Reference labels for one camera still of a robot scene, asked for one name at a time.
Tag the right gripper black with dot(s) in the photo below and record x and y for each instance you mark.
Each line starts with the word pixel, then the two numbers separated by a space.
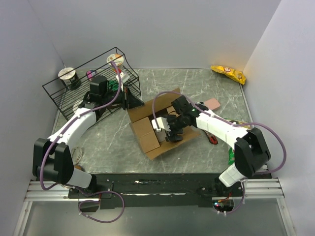
pixel 171 135

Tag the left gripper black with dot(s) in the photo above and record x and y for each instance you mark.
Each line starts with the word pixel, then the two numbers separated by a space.
pixel 129 101

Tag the brown cardboard express box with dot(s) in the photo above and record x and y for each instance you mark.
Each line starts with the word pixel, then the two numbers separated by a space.
pixel 153 142

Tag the red black utility knife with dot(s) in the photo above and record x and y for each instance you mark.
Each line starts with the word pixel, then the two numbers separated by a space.
pixel 211 138

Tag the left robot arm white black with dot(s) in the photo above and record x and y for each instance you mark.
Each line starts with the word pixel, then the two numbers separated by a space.
pixel 52 158

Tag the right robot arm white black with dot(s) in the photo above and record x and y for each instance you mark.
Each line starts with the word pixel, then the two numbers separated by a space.
pixel 250 148

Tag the green lidded jar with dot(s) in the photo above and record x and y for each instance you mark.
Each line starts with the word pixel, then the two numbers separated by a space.
pixel 113 86

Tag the yogurt cup peach label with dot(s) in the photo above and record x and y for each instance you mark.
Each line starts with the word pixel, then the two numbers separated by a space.
pixel 118 59

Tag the small purple yogurt cup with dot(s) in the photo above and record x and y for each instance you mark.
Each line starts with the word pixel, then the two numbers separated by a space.
pixel 90 74

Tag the green cassava chips bag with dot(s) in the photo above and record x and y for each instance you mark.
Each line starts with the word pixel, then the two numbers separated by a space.
pixel 239 127

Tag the dark labelled yogurt cup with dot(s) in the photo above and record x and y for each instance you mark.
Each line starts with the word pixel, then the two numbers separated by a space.
pixel 69 76

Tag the white chobani yogurt cup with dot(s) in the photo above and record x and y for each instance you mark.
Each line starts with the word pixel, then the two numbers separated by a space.
pixel 76 154

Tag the yellow lays chips bag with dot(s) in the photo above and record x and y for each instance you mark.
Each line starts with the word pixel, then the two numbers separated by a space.
pixel 234 74

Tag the orange labelled tin can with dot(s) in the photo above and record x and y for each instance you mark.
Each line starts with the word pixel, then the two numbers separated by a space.
pixel 79 167

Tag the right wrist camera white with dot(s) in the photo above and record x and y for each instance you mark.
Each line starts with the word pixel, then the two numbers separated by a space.
pixel 160 124

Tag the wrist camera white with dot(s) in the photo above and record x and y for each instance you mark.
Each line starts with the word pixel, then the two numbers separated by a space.
pixel 124 77
pixel 160 124

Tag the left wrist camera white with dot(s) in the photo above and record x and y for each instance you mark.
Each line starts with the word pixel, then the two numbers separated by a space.
pixel 124 77

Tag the black wire rack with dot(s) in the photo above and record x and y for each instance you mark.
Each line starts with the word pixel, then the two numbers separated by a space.
pixel 88 83

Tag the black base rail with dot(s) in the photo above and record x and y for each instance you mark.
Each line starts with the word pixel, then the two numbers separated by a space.
pixel 157 190

